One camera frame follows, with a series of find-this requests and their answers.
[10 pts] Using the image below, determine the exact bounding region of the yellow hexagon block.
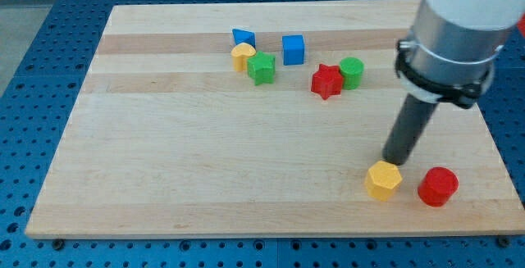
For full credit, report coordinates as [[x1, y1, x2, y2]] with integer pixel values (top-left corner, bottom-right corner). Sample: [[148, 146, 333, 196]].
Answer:
[[364, 161, 403, 202]]

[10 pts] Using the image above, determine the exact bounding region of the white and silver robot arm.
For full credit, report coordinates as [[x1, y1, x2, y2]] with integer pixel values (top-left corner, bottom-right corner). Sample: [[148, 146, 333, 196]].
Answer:
[[395, 0, 524, 109]]

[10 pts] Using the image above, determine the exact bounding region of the wooden board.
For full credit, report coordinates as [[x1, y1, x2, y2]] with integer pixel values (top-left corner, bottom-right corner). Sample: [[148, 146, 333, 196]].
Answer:
[[25, 0, 524, 239]]

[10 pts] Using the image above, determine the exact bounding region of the green star block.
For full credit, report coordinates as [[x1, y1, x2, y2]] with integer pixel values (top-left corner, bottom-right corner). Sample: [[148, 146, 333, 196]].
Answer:
[[247, 51, 276, 85]]

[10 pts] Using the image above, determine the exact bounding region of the yellow heart block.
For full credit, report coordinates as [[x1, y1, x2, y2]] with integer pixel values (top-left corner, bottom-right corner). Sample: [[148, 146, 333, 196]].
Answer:
[[231, 43, 257, 71]]

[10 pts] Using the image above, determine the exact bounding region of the red star block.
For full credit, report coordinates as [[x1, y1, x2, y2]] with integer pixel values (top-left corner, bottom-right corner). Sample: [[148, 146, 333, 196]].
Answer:
[[311, 64, 344, 100]]

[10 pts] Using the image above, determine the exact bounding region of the blue cube block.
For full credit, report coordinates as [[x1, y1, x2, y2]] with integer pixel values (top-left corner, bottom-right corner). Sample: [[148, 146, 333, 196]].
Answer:
[[281, 34, 305, 66]]

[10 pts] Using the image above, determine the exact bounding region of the blue triangle block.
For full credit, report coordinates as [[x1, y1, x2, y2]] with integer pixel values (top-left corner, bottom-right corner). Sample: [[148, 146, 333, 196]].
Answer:
[[232, 29, 256, 48]]

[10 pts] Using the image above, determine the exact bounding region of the green cylinder block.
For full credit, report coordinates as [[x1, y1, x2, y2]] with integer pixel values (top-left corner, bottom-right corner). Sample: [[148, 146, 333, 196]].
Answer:
[[340, 57, 364, 90]]

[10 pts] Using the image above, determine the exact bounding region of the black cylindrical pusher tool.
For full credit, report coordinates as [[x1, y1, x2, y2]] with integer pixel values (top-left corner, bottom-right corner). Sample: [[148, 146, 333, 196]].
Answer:
[[382, 94, 438, 166]]

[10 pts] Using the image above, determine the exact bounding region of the red cylinder block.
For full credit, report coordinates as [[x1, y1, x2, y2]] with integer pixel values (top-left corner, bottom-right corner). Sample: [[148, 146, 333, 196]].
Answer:
[[418, 167, 459, 207]]

